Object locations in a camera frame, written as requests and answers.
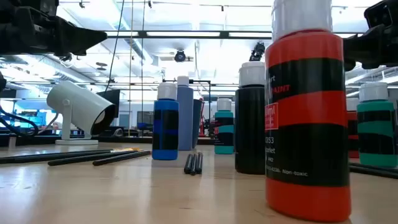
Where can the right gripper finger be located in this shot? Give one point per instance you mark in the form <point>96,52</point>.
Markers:
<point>363,49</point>

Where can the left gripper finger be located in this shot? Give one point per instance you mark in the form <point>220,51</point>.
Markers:
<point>81,37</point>

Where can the small dark red paint bottle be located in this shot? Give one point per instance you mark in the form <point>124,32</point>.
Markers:
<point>352,118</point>

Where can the small green paint bottle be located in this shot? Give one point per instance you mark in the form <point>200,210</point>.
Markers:
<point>376,127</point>

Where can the small scarlet paint bottle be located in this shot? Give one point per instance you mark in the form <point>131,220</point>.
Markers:
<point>308,109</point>

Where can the thin black paintbrush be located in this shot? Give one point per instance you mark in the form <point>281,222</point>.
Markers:
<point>373,173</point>

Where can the small blue paint bottle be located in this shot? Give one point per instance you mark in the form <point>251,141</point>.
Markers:
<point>165,130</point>

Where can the small black paint bottle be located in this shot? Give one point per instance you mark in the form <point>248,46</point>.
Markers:
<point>250,130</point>

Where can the small teal paint bottle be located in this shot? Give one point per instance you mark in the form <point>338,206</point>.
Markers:
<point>224,129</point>

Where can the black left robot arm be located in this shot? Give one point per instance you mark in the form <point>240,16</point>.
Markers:
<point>1,81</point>

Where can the black monitor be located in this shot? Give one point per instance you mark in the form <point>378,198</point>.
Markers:
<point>112,98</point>

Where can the white spot lamp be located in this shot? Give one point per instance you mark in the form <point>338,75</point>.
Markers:
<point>77,105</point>

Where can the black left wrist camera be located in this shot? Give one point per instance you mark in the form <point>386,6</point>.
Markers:
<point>46,7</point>

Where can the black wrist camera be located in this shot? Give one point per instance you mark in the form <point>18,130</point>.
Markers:
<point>381,14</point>
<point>46,7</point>

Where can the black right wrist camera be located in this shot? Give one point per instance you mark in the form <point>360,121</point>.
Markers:
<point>381,14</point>

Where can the round black camera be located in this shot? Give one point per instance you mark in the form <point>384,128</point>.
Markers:
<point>179,56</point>

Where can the black frame crossbar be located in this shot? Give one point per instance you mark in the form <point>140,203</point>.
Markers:
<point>224,34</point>

